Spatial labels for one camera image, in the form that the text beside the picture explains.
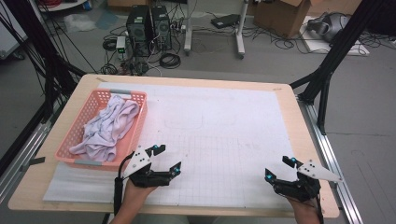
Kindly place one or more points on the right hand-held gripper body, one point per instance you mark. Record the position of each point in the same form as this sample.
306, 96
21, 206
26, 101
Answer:
299, 188

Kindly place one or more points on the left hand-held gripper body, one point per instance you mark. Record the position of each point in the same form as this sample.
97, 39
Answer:
138, 161

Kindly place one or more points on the pink plastic basket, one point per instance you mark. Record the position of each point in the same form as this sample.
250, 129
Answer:
130, 149

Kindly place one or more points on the lilac printed towel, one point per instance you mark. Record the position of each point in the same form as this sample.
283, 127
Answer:
106, 130

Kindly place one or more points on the person's right hand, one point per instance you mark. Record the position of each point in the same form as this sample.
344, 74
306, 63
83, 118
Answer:
306, 213

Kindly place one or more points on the white grid mat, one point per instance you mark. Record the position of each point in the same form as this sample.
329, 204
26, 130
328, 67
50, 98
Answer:
218, 124

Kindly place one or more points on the grey foam sheet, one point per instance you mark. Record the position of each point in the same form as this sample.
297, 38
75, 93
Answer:
77, 186

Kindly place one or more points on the small white box green light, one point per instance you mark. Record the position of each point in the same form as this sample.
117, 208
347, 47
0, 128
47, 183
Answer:
120, 43

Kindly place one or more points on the white flat board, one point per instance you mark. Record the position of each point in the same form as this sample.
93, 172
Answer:
314, 46

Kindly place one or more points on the black computer tower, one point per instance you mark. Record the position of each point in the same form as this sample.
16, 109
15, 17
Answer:
138, 28
162, 28

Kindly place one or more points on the teal sheet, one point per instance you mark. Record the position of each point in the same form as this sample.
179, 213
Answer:
107, 19

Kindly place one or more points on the grey rounded device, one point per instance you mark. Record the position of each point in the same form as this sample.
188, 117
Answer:
330, 26

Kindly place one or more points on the open cardboard box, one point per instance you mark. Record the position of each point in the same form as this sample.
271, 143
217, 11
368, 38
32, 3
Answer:
280, 18

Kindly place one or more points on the black flat box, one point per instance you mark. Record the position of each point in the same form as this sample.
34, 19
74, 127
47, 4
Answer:
225, 20

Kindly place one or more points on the clear plastic bag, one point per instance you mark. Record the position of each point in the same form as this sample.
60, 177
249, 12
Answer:
77, 22

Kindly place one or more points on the white round table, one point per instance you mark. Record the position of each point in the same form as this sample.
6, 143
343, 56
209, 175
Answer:
70, 4

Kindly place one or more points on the white cabinet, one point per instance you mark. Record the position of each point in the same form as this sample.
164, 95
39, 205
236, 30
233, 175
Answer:
9, 34

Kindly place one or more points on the aluminium rail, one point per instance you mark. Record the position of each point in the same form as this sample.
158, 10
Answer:
34, 137
348, 205

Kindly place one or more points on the black rail bracket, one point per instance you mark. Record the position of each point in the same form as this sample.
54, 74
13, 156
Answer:
35, 161

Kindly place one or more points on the black metal frame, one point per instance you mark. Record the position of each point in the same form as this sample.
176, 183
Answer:
54, 62
336, 49

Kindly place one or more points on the white stand frame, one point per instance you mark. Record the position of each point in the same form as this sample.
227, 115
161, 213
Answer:
239, 34

